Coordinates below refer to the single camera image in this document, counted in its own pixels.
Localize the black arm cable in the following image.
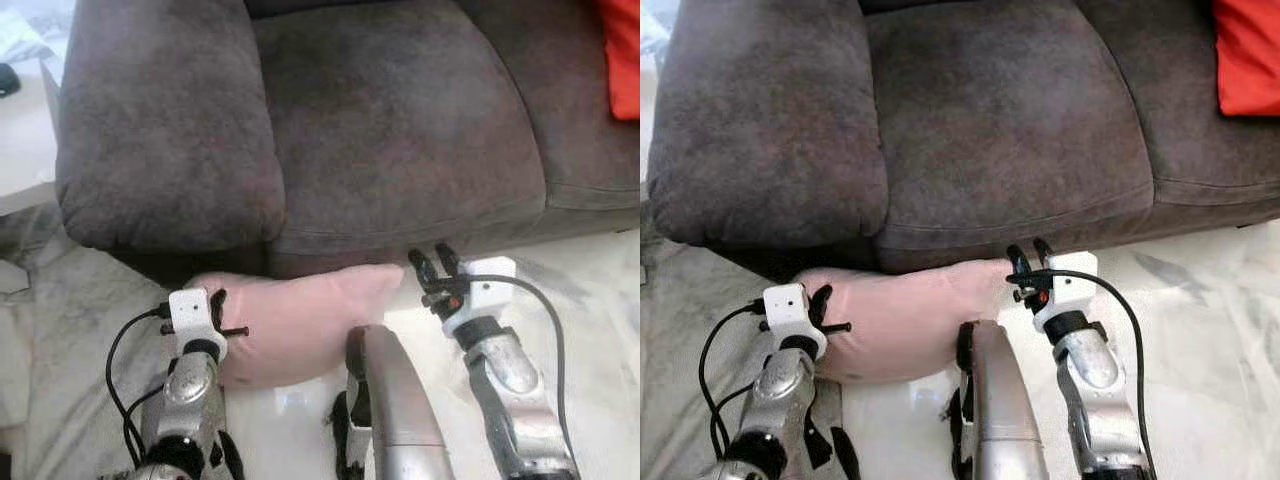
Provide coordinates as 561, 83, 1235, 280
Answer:
1020, 268, 1159, 480
104, 305, 171, 467
455, 274, 574, 473
697, 300, 767, 461

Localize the white side table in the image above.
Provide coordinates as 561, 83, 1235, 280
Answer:
0, 58, 63, 217

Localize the dark grey fabric sofa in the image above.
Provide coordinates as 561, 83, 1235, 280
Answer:
646, 0, 1280, 277
55, 0, 640, 287

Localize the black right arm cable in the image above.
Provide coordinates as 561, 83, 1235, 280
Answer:
455, 274, 574, 473
1020, 268, 1159, 480

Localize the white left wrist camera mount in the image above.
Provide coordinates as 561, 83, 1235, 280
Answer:
168, 288, 227, 357
762, 283, 829, 359

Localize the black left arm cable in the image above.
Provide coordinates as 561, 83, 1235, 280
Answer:
104, 305, 171, 467
697, 300, 767, 461

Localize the pink pillow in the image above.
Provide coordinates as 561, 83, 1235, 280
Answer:
795, 258, 1014, 387
188, 263, 407, 390

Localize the dark grey sofa seat cushion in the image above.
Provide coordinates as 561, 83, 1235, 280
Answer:
250, 5, 548, 257
455, 0, 640, 212
1075, 0, 1280, 207
865, 5, 1157, 251

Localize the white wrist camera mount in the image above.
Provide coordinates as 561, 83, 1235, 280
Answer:
168, 288, 227, 357
1035, 252, 1099, 334
440, 257, 518, 337
762, 283, 829, 359

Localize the red pillow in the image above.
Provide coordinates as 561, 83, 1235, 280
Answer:
1213, 0, 1280, 118
597, 0, 640, 122

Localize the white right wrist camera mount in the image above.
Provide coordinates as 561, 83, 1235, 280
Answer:
1035, 252, 1099, 334
440, 257, 518, 337

